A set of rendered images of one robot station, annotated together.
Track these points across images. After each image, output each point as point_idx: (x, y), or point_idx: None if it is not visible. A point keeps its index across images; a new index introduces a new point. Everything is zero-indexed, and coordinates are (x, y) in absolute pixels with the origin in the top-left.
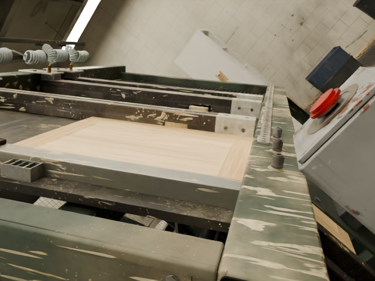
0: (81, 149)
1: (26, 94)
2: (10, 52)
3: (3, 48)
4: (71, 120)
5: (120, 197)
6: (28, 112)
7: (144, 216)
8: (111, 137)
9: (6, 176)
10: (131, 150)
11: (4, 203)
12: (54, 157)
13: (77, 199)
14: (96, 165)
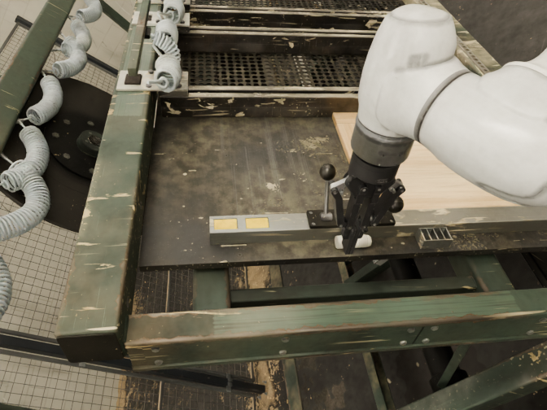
0: (421, 188)
1: (247, 98)
2: (176, 26)
3: (168, 23)
4: (309, 120)
5: (518, 241)
6: (248, 116)
7: (540, 250)
8: (410, 155)
9: (426, 247)
10: (454, 175)
11: (532, 294)
12: (452, 220)
13: (491, 251)
14: (493, 220)
